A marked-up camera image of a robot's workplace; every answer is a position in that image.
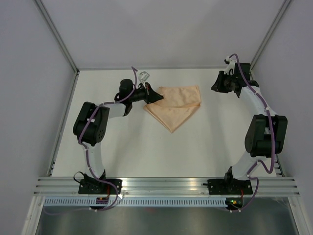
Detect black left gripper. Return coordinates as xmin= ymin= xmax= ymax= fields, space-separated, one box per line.
xmin=129 ymin=82 xmax=163 ymax=105

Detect peach cloth napkin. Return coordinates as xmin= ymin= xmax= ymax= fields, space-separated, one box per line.
xmin=143 ymin=85 xmax=201 ymax=133

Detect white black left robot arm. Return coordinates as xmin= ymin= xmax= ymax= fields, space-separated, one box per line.
xmin=73 ymin=79 xmax=164 ymax=194

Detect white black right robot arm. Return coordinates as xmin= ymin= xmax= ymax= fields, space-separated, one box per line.
xmin=211 ymin=59 xmax=288 ymax=193

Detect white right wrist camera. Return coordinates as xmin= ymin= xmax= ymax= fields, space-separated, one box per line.
xmin=224 ymin=57 xmax=237 ymax=75

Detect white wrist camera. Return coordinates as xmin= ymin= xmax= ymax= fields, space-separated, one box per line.
xmin=137 ymin=71 xmax=150 ymax=83
xmin=224 ymin=57 xmax=237 ymax=75

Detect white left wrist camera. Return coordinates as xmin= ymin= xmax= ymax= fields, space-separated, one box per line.
xmin=137 ymin=71 xmax=150 ymax=83

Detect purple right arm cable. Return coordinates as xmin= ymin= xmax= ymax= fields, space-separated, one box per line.
xmin=227 ymin=53 xmax=274 ymax=213

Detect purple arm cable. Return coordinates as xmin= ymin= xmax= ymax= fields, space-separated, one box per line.
xmin=43 ymin=66 xmax=139 ymax=216
xmin=227 ymin=53 xmax=274 ymax=213

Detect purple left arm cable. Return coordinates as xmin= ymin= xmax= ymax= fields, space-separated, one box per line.
xmin=43 ymin=66 xmax=139 ymax=216

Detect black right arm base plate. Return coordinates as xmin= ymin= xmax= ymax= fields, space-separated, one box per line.
xmin=203 ymin=179 xmax=253 ymax=195

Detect aluminium right frame post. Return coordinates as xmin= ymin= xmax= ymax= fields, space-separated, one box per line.
xmin=251 ymin=0 xmax=293 ymax=69

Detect aluminium frame post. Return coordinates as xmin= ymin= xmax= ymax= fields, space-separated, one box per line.
xmin=33 ymin=0 xmax=79 ymax=74
xmin=251 ymin=0 xmax=293 ymax=69

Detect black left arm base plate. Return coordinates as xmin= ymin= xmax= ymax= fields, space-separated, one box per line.
xmin=78 ymin=178 xmax=122 ymax=195

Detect aluminium left frame post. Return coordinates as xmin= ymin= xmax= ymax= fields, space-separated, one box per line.
xmin=33 ymin=0 xmax=79 ymax=74

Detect white slotted cable duct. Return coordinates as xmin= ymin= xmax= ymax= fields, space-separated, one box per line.
xmin=44 ymin=197 xmax=226 ymax=207

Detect aluminium front rail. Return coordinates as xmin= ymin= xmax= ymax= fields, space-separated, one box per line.
xmin=33 ymin=177 xmax=300 ymax=197

